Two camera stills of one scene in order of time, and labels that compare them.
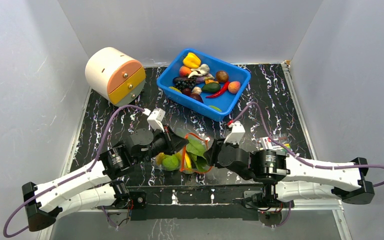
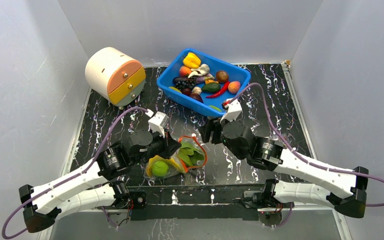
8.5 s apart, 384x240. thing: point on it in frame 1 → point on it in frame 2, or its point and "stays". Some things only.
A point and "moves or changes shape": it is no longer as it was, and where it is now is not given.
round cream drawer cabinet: x=115 y=76 stays
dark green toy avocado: x=211 y=88 stays
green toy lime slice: x=215 y=108 stays
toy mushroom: x=197 y=90 stays
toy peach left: x=184 y=71 stays
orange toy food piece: x=210 y=80 stays
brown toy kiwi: x=222 y=76 stays
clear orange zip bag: x=194 y=158 moves or changes shape
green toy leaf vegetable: x=196 y=147 moves or changes shape
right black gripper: x=216 y=153 → x=206 y=132
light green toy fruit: x=170 y=162 → x=160 y=168
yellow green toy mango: x=174 y=89 stays
